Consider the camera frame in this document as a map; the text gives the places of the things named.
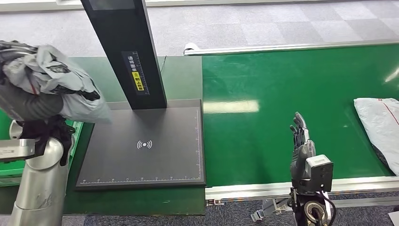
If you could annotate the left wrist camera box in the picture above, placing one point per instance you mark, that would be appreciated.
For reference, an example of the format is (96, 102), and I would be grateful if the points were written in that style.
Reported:
(15, 149)

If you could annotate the white paper sheet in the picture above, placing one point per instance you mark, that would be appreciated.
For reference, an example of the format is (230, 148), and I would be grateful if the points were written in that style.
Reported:
(394, 217)

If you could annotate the grey metal conveyor bracket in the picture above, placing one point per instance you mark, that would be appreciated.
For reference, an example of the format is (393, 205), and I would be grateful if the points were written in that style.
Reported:
(268, 210)

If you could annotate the black scanner column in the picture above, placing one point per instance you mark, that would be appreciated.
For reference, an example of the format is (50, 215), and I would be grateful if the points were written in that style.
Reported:
(124, 37)

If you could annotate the green conveyor belt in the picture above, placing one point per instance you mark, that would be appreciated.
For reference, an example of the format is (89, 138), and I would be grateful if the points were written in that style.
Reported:
(265, 87)

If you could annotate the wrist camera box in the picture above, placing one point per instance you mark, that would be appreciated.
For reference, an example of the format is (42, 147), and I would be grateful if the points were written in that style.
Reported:
(319, 171)
(15, 149)

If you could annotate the long aluminium conveyor rail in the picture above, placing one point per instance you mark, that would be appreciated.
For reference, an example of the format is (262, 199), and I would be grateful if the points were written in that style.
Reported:
(280, 47)

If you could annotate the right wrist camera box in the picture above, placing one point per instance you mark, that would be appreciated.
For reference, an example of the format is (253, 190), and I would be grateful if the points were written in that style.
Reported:
(319, 171)

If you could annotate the black yellow column label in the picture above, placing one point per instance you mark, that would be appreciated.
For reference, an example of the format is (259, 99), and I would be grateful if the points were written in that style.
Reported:
(136, 73)

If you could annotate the green plastic crate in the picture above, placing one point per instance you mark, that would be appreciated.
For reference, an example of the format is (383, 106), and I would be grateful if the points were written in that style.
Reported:
(76, 137)

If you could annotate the wide aluminium conveyor rail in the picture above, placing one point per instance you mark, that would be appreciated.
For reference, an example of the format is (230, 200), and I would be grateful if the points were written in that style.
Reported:
(249, 188)

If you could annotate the black scanner base plate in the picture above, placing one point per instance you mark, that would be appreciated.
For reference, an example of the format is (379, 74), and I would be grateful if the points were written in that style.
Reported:
(143, 146)

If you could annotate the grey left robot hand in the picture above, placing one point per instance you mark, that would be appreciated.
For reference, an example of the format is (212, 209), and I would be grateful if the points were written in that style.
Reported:
(31, 106)

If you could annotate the white rail end cap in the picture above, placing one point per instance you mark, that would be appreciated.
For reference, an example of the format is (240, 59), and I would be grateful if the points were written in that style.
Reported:
(190, 46)

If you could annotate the grey poly mailer red line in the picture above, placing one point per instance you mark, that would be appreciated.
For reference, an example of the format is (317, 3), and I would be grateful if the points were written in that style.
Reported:
(380, 124)

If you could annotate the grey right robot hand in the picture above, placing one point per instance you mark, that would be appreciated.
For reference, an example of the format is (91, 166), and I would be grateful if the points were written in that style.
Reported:
(299, 156)

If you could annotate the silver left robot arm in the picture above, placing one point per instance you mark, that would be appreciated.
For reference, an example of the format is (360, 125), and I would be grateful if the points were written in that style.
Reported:
(40, 181)

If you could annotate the grey poly mailer red print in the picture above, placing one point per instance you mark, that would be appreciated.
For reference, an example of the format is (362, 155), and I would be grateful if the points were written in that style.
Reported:
(65, 84)

